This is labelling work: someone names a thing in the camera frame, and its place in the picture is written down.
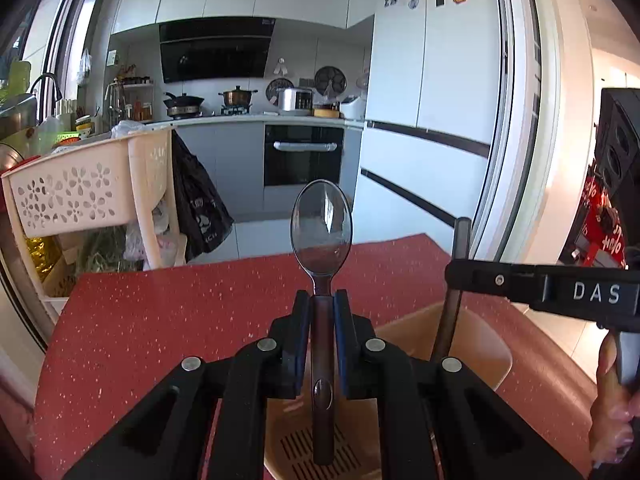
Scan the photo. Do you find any pink plastic utensil holder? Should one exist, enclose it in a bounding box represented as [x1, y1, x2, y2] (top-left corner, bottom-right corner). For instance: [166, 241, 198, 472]
[262, 301, 514, 480]

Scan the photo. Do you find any black kitchen faucet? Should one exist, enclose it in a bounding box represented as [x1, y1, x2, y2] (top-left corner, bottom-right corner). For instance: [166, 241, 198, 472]
[29, 72, 63, 112]

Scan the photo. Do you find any person's right hand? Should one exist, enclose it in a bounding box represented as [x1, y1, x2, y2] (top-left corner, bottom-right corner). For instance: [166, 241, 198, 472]
[589, 333, 639, 466]

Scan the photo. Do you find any white refrigerator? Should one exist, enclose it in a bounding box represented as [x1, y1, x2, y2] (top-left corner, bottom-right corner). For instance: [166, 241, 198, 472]
[352, 0, 502, 250]

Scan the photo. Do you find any black plastic bag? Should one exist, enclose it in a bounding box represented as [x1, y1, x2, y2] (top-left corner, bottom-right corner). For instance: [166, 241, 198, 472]
[171, 130, 234, 262]

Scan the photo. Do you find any built-in black oven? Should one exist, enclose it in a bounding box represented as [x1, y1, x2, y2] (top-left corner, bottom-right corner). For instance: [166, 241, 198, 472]
[264, 124, 344, 186]

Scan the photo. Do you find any silver rice cooker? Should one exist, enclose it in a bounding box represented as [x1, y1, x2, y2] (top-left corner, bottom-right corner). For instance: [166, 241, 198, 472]
[278, 87, 314, 116]

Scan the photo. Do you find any beige perforated storage cart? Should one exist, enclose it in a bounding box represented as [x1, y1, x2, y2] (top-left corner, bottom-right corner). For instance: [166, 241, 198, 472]
[2, 127, 186, 313]

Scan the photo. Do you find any steel pot on stove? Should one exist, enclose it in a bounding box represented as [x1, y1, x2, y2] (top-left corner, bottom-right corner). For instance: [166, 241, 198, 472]
[219, 86, 256, 108]

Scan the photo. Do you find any black wok on stove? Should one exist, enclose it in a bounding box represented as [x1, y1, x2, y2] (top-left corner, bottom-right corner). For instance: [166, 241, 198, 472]
[164, 92, 204, 119]

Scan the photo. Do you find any black range hood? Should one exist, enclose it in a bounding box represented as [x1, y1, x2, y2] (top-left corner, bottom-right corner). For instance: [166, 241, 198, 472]
[160, 16, 276, 84]

